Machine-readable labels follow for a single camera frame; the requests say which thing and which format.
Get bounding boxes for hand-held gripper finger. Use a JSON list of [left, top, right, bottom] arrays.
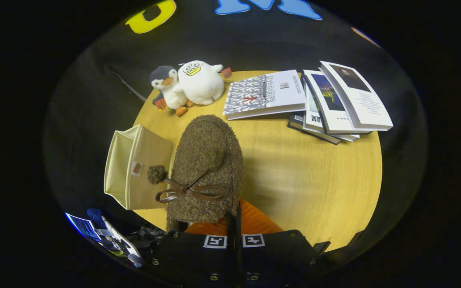
[[235, 199, 321, 286], [150, 211, 235, 288]]

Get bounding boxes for brown fuzzy slipper shoe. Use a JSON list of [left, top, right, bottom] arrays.
[[147, 115, 244, 232]]

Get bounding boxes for beige fabric storage box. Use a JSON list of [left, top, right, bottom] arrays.
[[104, 124, 175, 210]]

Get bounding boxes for black cover book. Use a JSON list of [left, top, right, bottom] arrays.
[[287, 113, 341, 145]]

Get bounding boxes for blue cloth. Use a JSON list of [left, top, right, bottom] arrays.
[[86, 208, 105, 228]]

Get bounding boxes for white book with black print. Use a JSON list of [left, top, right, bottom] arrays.
[[303, 86, 360, 142]]

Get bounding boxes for grey patterned cover book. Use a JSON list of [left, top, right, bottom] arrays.
[[222, 70, 307, 120]]

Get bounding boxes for blue computer screen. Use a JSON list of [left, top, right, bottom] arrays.
[[64, 212, 101, 242]]

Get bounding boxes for white duck plush toy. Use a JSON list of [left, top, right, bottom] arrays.
[[173, 60, 233, 106]]

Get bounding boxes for grey penguin plush toy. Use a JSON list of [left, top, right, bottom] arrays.
[[149, 66, 195, 117]]

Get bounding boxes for white book with dark photo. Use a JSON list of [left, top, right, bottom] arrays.
[[319, 61, 394, 132]]

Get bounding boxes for black backdrop cloth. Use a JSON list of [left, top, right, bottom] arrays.
[[44, 0, 427, 256]]

